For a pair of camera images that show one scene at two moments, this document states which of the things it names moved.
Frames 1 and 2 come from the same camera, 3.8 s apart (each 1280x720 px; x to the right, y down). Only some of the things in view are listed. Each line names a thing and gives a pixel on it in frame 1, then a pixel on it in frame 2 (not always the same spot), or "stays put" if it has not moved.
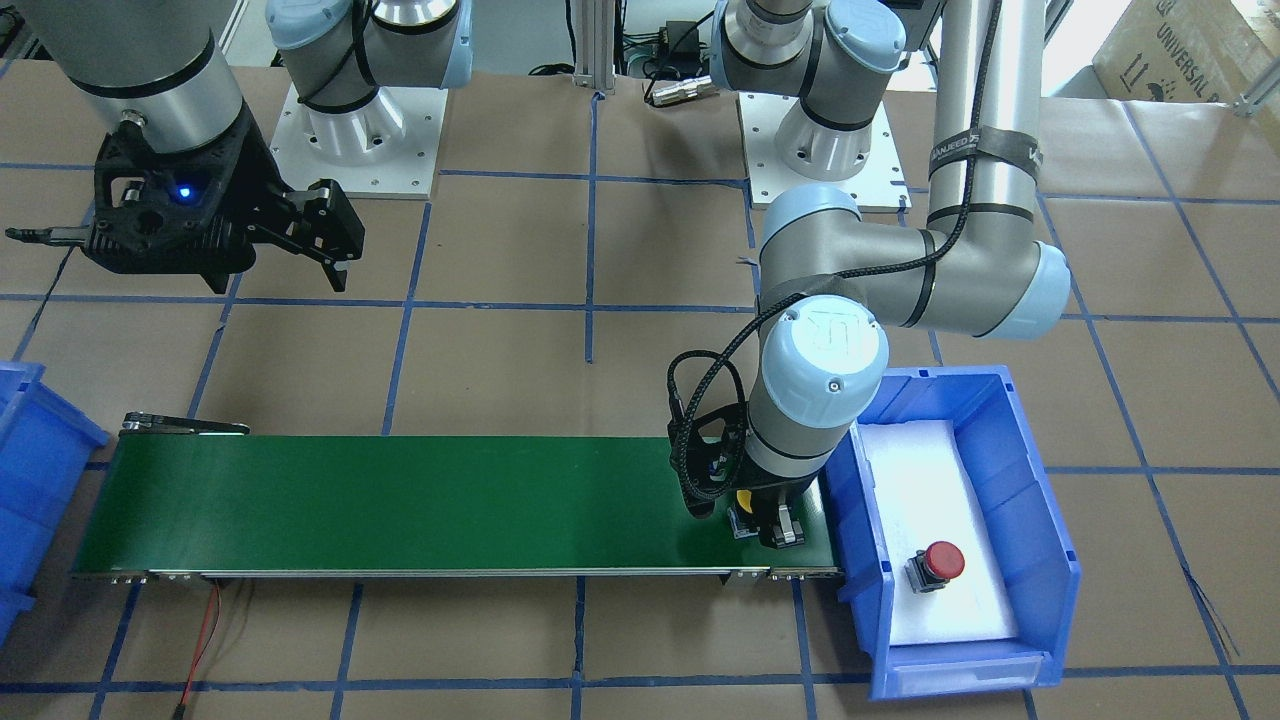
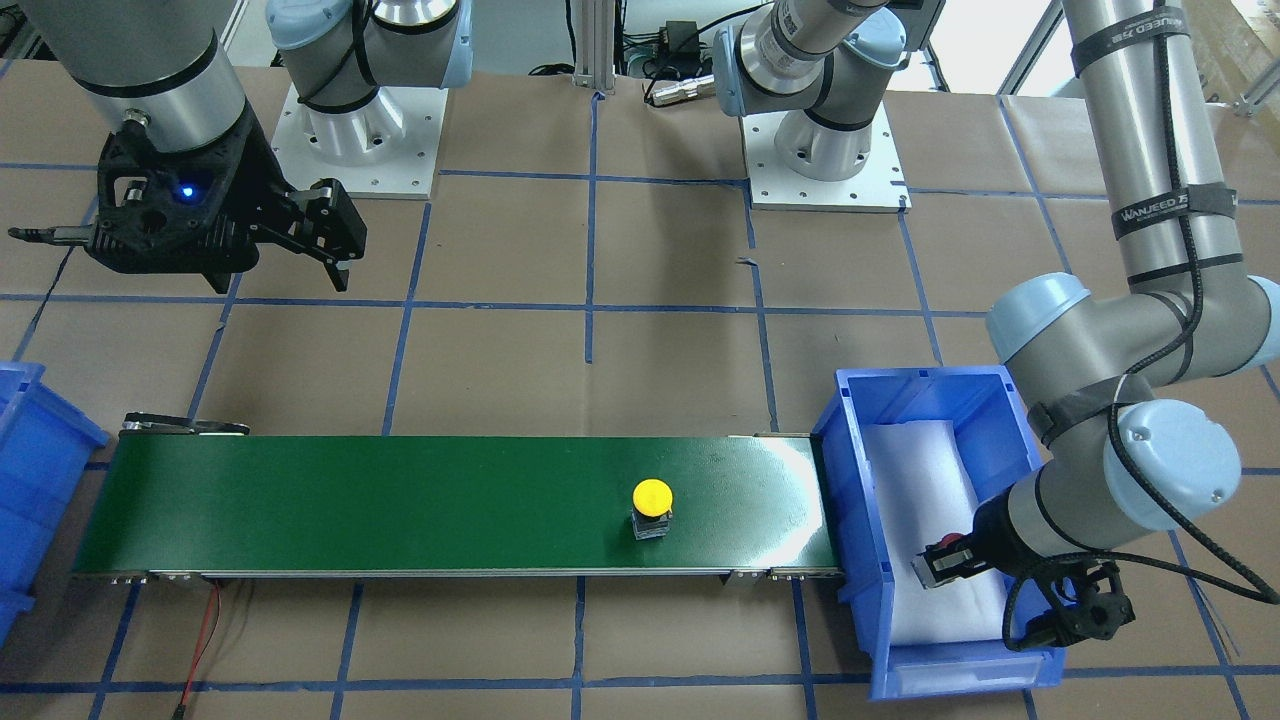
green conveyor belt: [179, 500] stays put
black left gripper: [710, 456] → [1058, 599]
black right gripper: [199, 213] stays put
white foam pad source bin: [923, 492] stays put
